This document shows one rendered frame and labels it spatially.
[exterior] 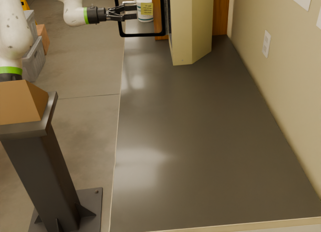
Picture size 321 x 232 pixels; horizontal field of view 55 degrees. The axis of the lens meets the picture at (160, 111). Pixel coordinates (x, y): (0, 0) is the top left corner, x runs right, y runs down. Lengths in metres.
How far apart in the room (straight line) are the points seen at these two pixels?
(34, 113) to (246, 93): 1.02
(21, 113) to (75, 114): 1.64
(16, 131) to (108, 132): 1.41
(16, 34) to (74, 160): 1.46
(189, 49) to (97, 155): 1.30
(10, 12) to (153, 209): 1.00
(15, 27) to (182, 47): 0.85
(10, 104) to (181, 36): 0.93
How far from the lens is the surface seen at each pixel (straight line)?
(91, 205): 2.31
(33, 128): 1.52
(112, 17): 1.75
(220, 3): 2.11
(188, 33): 1.73
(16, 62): 1.59
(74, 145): 2.80
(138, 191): 1.13
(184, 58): 1.79
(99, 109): 3.14
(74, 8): 1.83
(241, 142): 1.30
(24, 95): 1.49
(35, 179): 1.85
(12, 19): 1.48
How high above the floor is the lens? 1.82
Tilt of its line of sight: 38 degrees down
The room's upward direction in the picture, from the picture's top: 5 degrees counter-clockwise
